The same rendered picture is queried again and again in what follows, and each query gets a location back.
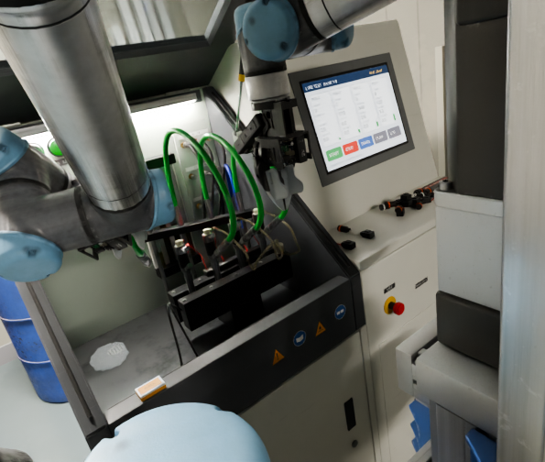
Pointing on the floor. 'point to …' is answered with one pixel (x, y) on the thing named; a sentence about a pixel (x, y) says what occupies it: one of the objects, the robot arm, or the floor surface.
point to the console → (403, 259)
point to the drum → (22, 333)
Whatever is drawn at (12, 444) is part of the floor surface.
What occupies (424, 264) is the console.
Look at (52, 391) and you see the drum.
